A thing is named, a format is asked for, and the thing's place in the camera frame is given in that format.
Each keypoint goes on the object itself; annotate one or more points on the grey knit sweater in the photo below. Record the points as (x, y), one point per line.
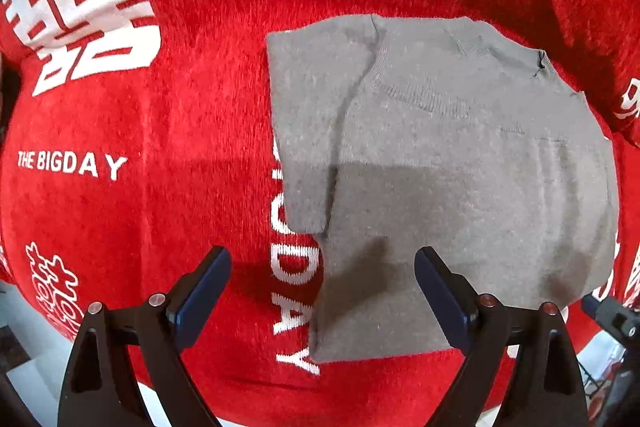
(450, 157)

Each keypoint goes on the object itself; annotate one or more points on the metal rack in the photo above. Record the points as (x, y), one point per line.
(595, 382)

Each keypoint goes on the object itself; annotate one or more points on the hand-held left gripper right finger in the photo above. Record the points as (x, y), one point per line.
(440, 297)

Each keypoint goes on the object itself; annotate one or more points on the red printed blanket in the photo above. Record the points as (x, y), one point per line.
(200, 107)

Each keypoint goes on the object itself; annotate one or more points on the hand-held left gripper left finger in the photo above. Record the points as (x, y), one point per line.
(202, 297)

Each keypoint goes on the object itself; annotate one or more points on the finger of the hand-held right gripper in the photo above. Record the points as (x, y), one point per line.
(615, 319)

